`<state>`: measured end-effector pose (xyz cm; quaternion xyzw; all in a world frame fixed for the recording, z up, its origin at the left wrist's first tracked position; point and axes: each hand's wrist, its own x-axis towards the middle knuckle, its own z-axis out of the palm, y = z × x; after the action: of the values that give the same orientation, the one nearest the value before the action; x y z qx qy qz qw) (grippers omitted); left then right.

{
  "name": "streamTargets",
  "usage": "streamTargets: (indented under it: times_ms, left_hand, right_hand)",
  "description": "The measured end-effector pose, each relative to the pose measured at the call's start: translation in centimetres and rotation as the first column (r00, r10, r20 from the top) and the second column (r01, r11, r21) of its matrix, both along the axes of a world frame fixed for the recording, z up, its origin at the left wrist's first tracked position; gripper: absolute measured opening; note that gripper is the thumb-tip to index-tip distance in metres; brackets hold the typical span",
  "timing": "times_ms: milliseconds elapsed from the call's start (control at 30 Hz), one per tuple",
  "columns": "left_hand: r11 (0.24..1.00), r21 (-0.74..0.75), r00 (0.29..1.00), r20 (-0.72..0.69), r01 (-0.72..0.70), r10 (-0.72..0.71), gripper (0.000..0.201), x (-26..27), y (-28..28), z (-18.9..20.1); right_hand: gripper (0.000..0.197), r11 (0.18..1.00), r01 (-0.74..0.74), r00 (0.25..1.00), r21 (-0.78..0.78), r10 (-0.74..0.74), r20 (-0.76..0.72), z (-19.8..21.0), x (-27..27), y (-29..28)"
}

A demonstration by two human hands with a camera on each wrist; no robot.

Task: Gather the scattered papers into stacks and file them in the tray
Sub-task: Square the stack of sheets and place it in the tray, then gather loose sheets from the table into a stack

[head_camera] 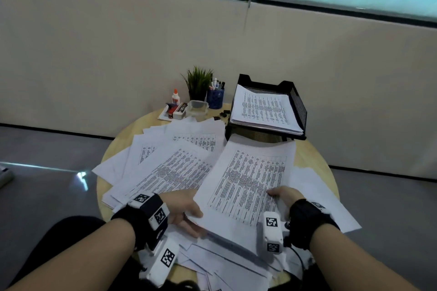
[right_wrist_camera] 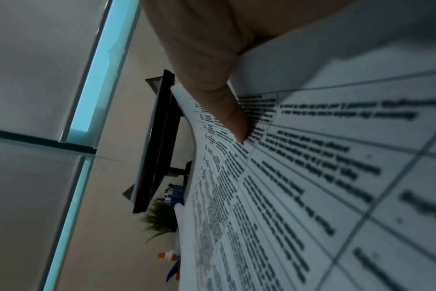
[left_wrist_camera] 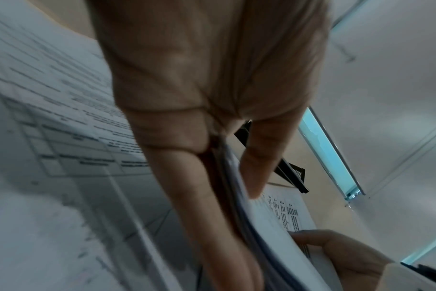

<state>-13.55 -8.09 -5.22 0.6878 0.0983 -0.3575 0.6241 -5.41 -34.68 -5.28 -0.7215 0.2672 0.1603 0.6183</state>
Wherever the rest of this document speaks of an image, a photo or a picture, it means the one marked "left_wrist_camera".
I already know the grey roller blind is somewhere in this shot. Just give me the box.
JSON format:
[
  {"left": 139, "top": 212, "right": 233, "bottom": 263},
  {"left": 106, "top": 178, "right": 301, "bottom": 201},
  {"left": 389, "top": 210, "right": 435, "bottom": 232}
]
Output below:
[
  {"left": 365, "top": 122, "right": 436, "bottom": 262},
  {"left": 313, "top": 0, "right": 436, "bottom": 197}
]

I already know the black mesh paper tray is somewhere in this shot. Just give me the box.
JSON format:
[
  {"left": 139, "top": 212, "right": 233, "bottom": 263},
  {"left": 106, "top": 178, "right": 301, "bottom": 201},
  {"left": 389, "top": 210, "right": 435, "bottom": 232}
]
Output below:
[{"left": 233, "top": 119, "right": 311, "bottom": 195}]

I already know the pile of printed papers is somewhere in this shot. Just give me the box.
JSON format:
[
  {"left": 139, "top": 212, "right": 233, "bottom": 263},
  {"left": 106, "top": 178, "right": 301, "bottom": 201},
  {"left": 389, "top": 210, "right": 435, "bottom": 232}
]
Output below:
[{"left": 0, "top": 0, "right": 205, "bottom": 291}]

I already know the person's left hand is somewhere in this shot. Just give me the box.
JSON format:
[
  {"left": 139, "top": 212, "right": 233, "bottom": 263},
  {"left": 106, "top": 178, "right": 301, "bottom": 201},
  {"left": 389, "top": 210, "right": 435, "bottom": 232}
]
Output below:
[{"left": 84, "top": 0, "right": 332, "bottom": 291}]

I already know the person's right hand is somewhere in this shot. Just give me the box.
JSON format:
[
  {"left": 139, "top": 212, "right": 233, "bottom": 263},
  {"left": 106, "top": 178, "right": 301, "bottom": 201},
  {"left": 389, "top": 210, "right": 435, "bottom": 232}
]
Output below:
[{"left": 287, "top": 229, "right": 399, "bottom": 291}]

